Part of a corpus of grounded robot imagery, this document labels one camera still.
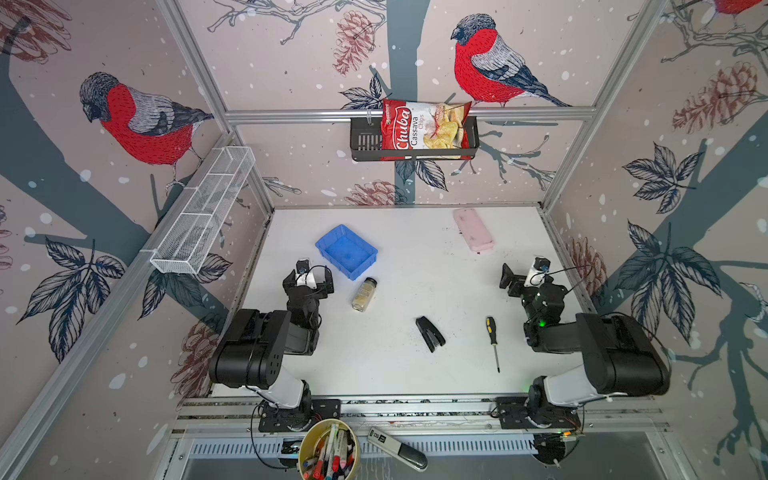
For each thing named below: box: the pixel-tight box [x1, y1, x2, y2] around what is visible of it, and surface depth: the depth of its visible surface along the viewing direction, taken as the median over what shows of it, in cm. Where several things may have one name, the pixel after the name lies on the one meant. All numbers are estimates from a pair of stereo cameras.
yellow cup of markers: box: [298, 418, 358, 480], surface depth 61 cm
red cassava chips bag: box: [380, 99, 472, 161], surface depth 90 cm
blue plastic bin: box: [315, 224, 379, 281], surface depth 108 cm
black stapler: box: [416, 316, 446, 353], surface depth 87 cm
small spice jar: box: [351, 277, 378, 313], surface depth 94 cm
